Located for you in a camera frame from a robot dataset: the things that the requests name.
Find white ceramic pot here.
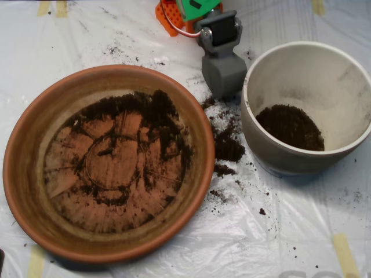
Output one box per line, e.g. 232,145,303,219
241,41,371,177

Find clear plastic cover sheet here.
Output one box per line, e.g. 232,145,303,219
0,0,371,278

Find red and white servo cable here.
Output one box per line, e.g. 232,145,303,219
161,0,202,38

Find beige masking tape strip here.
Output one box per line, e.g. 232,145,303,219
332,233,361,278
312,0,325,16
55,1,69,19
26,246,46,278
37,1,52,17

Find terracotta clay bowl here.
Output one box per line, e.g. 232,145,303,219
2,64,216,264

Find dark soil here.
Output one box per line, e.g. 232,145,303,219
57,89,195,208
254,104,325,152

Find spilled dark soil patch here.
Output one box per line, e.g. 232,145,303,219
201,97,247,177

